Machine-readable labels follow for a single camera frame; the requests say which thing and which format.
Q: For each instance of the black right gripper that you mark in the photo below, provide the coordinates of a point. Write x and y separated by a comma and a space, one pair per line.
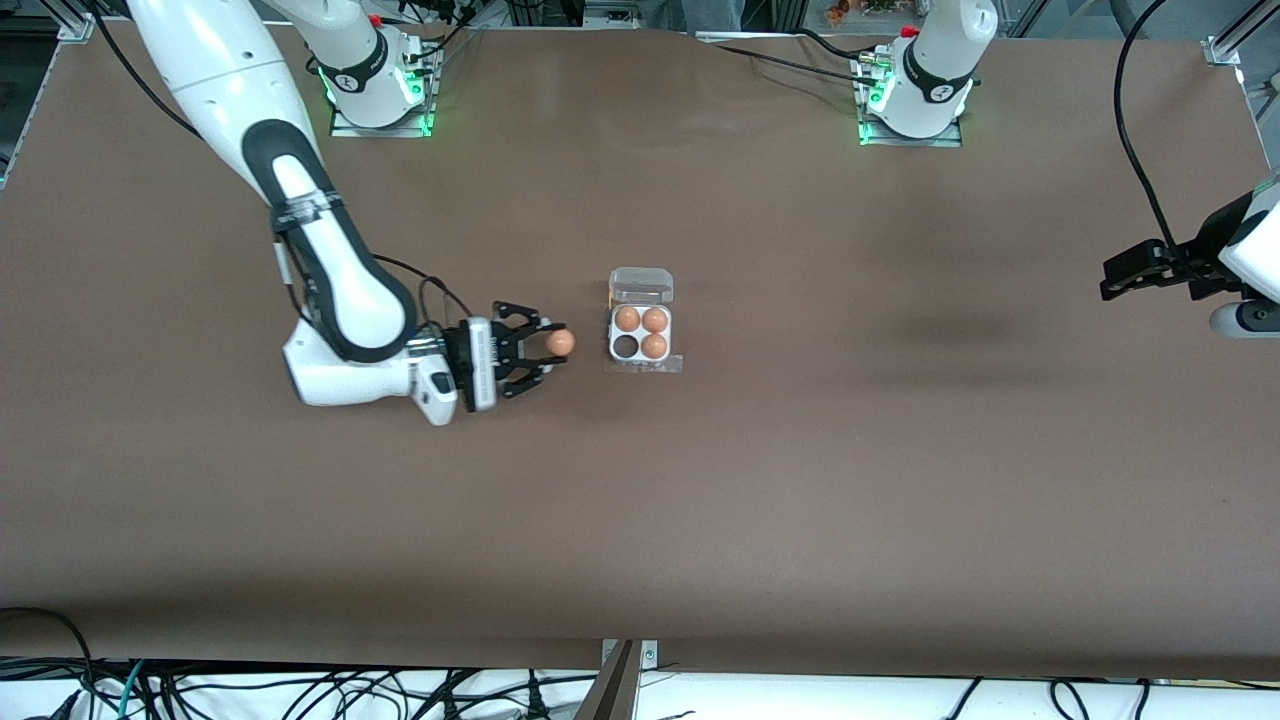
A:
497, 358

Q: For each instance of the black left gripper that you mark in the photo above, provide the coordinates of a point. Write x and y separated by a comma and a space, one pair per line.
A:
1187, 266

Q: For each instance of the brown egg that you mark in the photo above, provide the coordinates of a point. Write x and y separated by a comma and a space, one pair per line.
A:
654, 345
627, 318
561, 343
655, 319

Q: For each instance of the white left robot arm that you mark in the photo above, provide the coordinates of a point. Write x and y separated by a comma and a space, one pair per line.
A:
935, 70

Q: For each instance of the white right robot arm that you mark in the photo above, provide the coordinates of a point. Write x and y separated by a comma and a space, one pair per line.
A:
230, 80

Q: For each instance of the clear plastic egg box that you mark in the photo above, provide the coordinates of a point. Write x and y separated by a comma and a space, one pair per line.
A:
640, 283

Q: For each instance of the large brown table mat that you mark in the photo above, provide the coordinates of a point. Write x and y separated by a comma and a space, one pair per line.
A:
800, 500

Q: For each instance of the dark metal beam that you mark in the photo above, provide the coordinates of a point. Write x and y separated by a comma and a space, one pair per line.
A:
610, 695

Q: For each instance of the aluminium frame profile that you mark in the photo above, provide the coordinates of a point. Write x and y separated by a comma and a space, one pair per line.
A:
1225, 50

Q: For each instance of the small metal table bracket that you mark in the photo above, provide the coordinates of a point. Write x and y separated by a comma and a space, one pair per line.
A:
650, 655

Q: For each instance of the aluminium corner bracket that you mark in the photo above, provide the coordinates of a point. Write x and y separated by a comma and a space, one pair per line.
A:
75, 30

